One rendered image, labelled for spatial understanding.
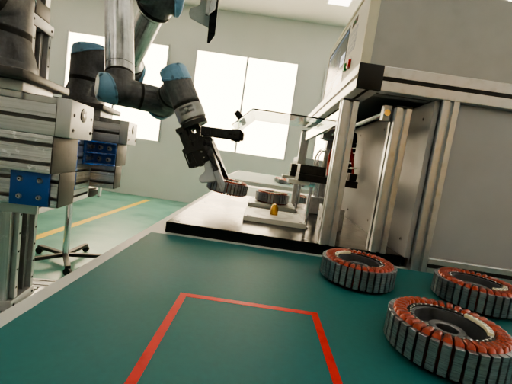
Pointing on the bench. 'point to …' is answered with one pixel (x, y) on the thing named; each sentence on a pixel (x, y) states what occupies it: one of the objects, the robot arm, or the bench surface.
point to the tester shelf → (411, 91)
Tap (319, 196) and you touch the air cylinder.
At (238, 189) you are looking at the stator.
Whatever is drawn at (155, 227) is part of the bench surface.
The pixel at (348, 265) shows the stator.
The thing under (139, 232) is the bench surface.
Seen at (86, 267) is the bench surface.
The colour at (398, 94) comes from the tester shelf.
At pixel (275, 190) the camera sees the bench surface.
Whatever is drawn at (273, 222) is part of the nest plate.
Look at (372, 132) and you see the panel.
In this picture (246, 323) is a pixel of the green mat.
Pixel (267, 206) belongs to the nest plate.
